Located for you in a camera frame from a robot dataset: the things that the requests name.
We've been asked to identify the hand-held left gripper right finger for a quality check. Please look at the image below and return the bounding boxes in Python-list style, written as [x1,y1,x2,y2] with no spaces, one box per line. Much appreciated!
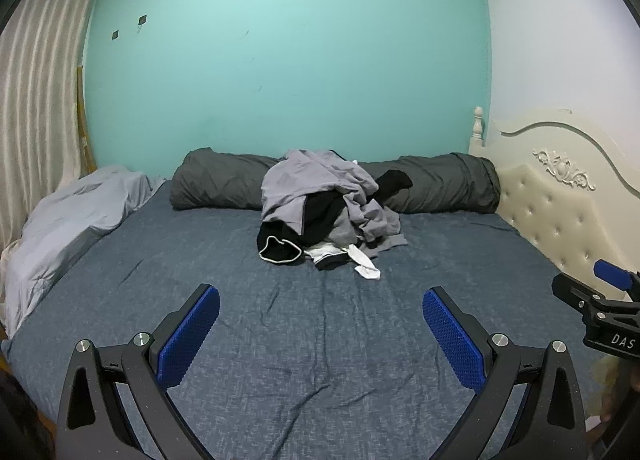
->
[422,287,591,460]

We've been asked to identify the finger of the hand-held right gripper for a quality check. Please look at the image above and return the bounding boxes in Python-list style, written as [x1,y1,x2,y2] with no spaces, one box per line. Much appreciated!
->
[552,272,609,314]
[594,260,640,293]

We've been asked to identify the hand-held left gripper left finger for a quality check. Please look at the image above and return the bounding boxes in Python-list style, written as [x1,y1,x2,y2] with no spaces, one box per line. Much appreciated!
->
[56,283,221,460]

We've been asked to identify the light grey jacket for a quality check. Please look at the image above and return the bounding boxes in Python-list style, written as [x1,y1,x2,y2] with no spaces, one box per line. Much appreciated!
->
[261,149,401,243]

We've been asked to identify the cream tufted headboard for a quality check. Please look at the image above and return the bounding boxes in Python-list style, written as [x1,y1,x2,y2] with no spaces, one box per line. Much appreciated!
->
[468,106,640,291]

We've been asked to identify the black shorts with white piping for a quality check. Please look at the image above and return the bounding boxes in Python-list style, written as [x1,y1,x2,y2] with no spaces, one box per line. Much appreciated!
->
[257,190,347,265]

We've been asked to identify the black and white shorts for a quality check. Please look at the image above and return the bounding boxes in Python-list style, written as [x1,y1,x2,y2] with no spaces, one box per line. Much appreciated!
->
[304,242,358,271]

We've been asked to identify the grey hoodie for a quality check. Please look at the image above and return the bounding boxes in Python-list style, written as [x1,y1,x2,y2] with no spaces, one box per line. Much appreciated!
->
[327,210,408,258]

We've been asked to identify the dark grey rolled duvet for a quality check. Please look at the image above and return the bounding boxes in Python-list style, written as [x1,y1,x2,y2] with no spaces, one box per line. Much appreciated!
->
[169,147,502,215]

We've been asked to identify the black pants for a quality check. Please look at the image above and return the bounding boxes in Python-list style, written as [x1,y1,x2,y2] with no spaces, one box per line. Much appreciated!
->
[375,170,414,204]

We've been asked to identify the light grey blanket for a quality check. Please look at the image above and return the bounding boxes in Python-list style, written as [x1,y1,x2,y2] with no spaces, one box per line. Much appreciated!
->
[0,165,166,338]

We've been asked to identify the striped cream curtain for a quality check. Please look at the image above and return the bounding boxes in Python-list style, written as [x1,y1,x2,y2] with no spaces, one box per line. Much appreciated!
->
[0,0,110,251]

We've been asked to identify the wooden window frame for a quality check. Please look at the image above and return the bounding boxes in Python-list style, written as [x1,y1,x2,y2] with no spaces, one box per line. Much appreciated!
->
[75,65,97,177]

